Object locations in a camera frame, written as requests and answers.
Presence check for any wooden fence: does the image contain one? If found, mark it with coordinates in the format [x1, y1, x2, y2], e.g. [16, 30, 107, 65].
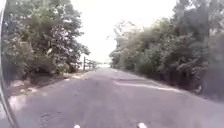
[81, 56, 98, 72]

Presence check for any grey asphalt road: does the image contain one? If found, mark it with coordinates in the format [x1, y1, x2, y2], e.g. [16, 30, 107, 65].
[7, 67, 224, 128]

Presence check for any wood of green trees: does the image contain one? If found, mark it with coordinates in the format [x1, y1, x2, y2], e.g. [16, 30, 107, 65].
[108, 0, 224, 101]
[0, 0, 92, 83]

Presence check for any dirt verge with leaves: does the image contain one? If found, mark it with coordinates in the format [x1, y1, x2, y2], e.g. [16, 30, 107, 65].
[4, 70, 88, 98]

